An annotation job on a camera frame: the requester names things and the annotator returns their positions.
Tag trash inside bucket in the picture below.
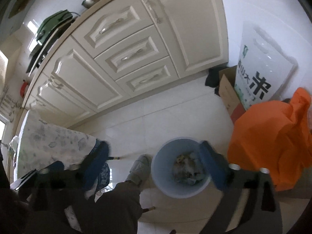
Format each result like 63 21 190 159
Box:
172 152 206 186

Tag light blue trash bucket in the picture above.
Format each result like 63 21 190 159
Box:
151 137 212 199

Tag cream lower kitchen cabinets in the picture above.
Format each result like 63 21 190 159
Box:
22 0 229 127

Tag white floral tablecloth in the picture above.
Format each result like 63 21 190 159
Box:
14 110 101 233

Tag dark trouser leg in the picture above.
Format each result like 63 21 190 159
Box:
76 181 143 233

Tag orange plastic bag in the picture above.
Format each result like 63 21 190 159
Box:
227 88 311 191

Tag grey shoe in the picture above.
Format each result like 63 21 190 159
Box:
125 154 152 187

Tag hanging utensil rack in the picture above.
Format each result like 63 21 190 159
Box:
0 86 21 123

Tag red and white bowl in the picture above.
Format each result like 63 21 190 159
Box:
19 80 29 99

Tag brown cardboard box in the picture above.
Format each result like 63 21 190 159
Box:
218 66 245 124

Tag black cloth on floor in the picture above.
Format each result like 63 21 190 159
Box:
205 66 227 96

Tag black gas stove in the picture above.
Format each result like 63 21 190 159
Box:
25 17 76 76

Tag white rice bag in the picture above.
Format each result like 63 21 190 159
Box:
234 21 298 110

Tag green electric cooking pot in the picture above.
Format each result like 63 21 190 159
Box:
36 10 73 45

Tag range hood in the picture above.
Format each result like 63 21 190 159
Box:
1 0 35 42

